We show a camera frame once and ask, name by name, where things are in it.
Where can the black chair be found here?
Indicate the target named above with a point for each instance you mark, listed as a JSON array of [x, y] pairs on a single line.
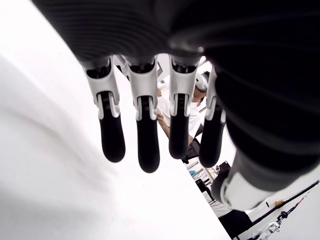
[[192, 150]]

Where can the seated person in white shirt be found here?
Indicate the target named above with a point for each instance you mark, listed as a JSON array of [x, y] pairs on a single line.
[[163, 105]]

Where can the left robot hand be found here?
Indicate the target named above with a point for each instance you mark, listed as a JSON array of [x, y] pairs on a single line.
[[225, 37]]

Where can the black box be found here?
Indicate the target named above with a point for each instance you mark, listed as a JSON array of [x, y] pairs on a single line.
[[235, 222]]

